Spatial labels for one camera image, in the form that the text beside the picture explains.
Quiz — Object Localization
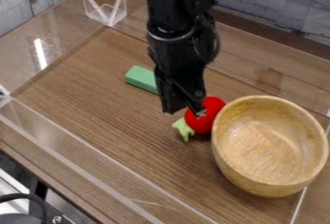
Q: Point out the red plush strawberry fruit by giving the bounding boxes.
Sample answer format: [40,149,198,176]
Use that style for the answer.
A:
[171,97,226,142]

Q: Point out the clear acrylic enclosure wall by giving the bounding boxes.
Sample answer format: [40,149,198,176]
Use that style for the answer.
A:
[0,0,330,224]

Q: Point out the light wooden bowl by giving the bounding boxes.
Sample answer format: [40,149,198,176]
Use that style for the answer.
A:
[211,96,330,198]

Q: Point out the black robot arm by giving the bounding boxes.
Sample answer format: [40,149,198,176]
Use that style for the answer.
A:
[146,0,220,117]

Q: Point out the green rectangular foam block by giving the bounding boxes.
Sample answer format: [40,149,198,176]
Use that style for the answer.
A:
[125,66,159,95]

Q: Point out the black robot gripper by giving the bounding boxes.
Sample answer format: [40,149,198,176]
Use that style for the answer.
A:
[147,24,220,116]

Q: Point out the clear acrylic corner bracket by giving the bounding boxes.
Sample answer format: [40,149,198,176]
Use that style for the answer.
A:
[83,0,128,27]

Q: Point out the black cable bottom left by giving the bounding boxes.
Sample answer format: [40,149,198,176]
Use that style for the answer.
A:
[0,192,47,224]

